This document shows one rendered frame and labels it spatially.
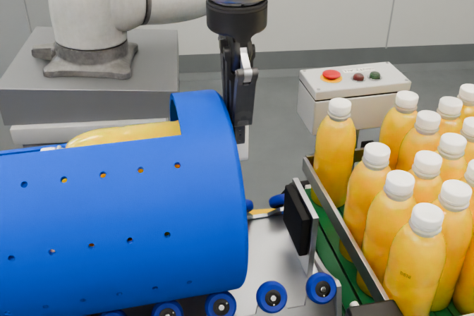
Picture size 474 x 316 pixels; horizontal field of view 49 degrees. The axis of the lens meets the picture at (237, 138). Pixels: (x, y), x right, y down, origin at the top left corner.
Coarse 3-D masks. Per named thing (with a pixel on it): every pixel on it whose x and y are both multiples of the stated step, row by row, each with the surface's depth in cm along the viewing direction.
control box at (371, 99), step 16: (368, 64) 108; (384, 64) 108; (304, 80) 104; (320, 80) 102; (336, 80) 102; (352, 80) 102; (368, 80) 102; (384, 80) 102; (400, 80) 102; (304, 96) 105; (320, 96) 99; (336, 96) 100; (352, 96) 101; (368, 96) 102; (384, 96) 102; (304, 112) 106; (320, 112) 101; (352, 112) 103; (368, 112) 103; (384, 112) 104
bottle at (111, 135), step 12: (96, 132) 66; (108, 132) 66; (120, 132) 67; (132, 132) 67; (144, 132) 67; (156, 132) 67; (168, 132) 67; (180, 132) 67; (72, 144) 66; (84, 144) 65; (96, 144) 65
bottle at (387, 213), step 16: (384, 192) 74; (384, 208) 73; (400, 208) 73; (368, 224) 77; (384, 224) 74; (400, 224) 73; (368, 240) 77; (384, 240) 75; (368, 256) 78; (384, 256) 76
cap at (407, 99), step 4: (400, 92) 94; (404, 92) 94; (408, 92) 94; (412, 92) 94; (396, 96) 94; (400, 96) 93; (404, 96) 93; (408, 96) 93; (412, 96) 93; (416, 96) 93; (396, 100) 94; (400, 100) 93; (404, 100) 92; (408, 100) 92; (412, 100) 92; (416, 100) 92; (396, 104) 94; (400, 104) 93; (404, 104) 93; (408, 104) 92; (412, 104) 92; (416, 104) 93; (404, 108) 93; (408, 108) 93; (412, 108) 93
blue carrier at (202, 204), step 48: (192, 96) 69; (144, 144) 61; (192, 144) 62; (0, 192) 56; (48, 192) 57; (96, 192) 58; (144, 192) 59; (192, 192) 60; (240, 192) 61; (0, 240) 56; (48, 240) 57; (96, 240) 58; (144, 240) 59; (192, 240) 60; (240, 240) 62; (0, 288) 57; (48, 288) 59; (96, 288) 60; (144, 288) 62; (192, 288) 65
